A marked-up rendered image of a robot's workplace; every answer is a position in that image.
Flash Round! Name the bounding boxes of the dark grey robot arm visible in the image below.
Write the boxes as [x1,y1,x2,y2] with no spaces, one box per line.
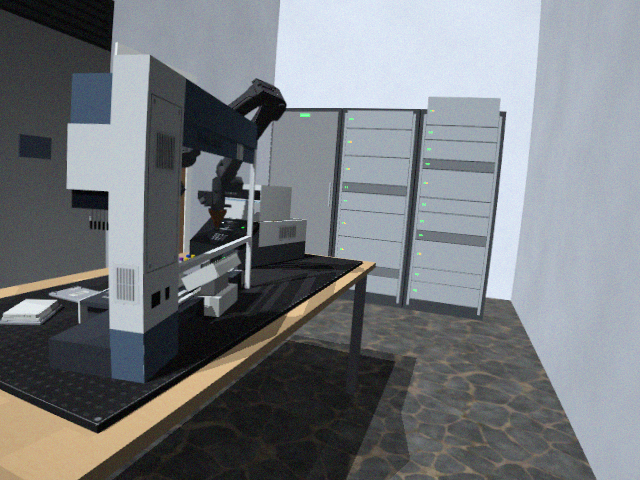
[228,78,287,139]

